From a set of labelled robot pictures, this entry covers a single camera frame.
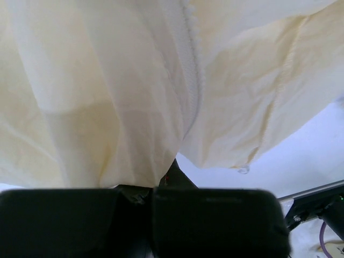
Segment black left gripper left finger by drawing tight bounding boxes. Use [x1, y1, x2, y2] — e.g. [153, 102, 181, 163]
[1, 185, 153, 257]

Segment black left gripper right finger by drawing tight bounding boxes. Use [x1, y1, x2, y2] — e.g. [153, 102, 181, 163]
[152, 161, 291, 257]

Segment cream yellow jacket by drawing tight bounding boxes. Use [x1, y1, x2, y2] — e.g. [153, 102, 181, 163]
[1, 1, 343, 188]

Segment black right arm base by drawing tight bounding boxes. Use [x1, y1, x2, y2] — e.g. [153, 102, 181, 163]
[280, 186, 343, 239]

